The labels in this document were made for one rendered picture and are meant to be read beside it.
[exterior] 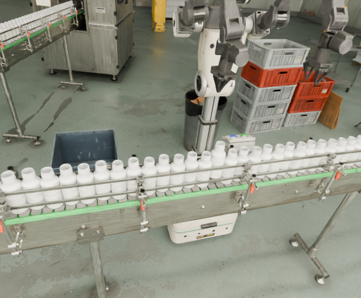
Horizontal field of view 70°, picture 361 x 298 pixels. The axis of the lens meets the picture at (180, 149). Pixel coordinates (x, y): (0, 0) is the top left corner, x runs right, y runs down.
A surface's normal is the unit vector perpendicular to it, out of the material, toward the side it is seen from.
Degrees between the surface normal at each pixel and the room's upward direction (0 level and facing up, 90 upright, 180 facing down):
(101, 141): 90
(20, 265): 0
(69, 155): 90
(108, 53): 94
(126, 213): 90
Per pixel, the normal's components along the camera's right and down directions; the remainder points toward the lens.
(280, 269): 0.10, -0.80
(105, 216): 0.28, 0.58
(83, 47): -0.03, 0.58
